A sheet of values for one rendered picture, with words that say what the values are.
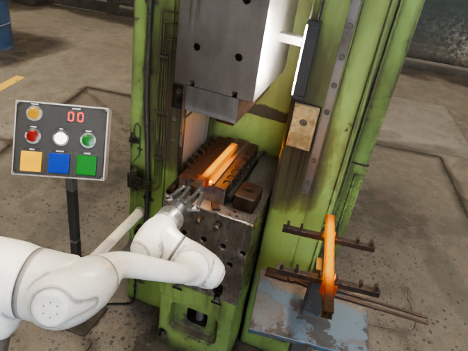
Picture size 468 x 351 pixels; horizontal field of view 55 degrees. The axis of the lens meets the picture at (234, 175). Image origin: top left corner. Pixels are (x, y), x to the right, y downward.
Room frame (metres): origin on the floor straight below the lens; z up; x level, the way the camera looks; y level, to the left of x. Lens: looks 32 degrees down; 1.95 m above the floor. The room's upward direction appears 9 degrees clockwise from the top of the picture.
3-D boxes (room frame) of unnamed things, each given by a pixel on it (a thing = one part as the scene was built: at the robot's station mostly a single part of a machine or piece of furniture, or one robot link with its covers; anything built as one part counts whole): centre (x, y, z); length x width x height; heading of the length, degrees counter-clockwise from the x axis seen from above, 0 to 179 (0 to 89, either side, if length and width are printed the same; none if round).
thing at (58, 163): (1.41, 0.66, 1.01); 0.07 x 0.05 x 0.07; 99
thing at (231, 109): (1.67, 0.06, 1.32); 0.42 x 0.20 x 0.10; 164
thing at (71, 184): (1.54, 0.67, 0.54); 0.04 x 0.04 x 1.08; 74
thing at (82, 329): (1.54, 0.68, 0.05); 0.22 x 0.22 x 0.09; 74
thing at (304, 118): (1.50, -0.22, 1.27); 0.09 x 0.02 x 0.17; 74
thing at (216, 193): (1.67, 0.06, 0.96); 0.42 x 0.20 x 0.09; 164
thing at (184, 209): (1.21, 0.17, 1.04); 0.09 x 0.08 x 0.07; 165
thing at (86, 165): (1.43, 0.56, 1.01); 0.07 x 0.05 x 0.07; 99
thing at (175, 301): (1.66, 0.01, 0.23); 0.55 x 0.37 x 0.47; 164
